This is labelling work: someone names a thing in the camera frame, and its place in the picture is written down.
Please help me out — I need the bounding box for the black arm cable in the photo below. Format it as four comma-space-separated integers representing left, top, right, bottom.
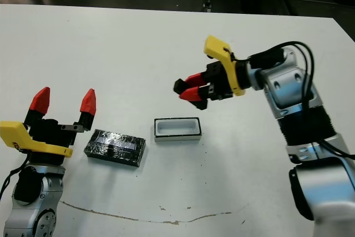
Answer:
0, 155, 28, 202
230, 41, 355, 163

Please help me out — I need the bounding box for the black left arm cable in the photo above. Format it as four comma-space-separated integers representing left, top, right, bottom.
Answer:
0, 155, 28, 202

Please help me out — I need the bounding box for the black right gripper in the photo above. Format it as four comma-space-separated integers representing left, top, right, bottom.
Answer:
179, 61, 234, 110

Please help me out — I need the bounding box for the yellow right wrist camera mount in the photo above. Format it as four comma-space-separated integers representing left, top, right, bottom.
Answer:
204, 34, 247, 97

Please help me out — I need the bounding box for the black camera box lid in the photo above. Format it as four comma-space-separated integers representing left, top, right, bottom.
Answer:
83, 128, 147, 169

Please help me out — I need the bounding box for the yellow left wrist camera mount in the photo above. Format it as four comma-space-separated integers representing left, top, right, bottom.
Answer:
0, 121, 74, 158

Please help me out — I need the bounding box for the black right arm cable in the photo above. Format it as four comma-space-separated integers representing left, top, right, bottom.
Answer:
230, 41, 355, 163

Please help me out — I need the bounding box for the white-lined camera box base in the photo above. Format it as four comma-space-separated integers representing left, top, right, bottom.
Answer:
154, 117, 202, 144

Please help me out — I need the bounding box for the yellow wrist camera mount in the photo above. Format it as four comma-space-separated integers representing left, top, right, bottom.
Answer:
0, 121, 74, 158
204, 34, 247, 97

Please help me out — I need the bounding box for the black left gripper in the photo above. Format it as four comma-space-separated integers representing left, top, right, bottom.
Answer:
24, 86, 97, 149

